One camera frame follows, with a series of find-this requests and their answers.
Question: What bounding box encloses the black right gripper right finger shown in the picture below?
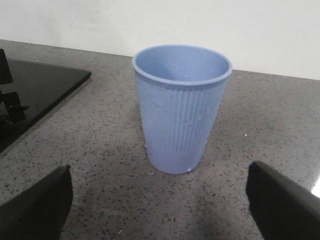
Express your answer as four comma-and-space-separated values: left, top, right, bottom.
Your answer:
246, 161, 320, 240

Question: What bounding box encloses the black glass gas stove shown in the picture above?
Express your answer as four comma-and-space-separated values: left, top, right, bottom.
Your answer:
0, 59, 91, 151

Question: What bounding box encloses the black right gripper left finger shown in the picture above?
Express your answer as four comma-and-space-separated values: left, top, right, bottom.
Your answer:
0, 165, 73, 240

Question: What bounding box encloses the light blue ribbed plastic cup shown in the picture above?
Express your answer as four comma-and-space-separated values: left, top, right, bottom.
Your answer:
132, 44, 233, 175

